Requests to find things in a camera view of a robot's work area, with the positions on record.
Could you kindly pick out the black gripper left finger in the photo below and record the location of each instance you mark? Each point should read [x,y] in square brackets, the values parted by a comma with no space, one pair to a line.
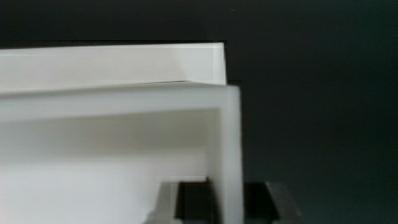
[186,204]

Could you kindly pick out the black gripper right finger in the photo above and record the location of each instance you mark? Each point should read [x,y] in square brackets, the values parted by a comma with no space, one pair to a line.
[269,204]

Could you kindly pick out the white drawer box with knob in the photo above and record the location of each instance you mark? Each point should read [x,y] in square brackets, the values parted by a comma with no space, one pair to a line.
[104,149]

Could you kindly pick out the white drawer cabinet housing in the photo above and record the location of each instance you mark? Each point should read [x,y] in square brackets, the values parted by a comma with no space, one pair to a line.
[63,68]

